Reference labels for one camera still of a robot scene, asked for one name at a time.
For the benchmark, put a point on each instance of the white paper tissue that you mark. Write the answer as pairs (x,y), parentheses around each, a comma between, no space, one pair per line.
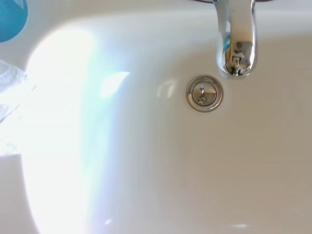
(11,78)

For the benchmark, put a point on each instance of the white ceramic sink basin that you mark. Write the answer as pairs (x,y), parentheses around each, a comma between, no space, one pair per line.
(156,146)

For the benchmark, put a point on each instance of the chrome sink drain stopper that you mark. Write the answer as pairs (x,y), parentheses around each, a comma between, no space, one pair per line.
(205,93)

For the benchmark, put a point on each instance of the chrome sink faucet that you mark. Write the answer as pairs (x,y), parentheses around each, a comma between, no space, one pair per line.
(237,36)

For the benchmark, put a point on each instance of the blue plastic bottle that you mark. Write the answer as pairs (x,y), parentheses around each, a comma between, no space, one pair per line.
(11,17)

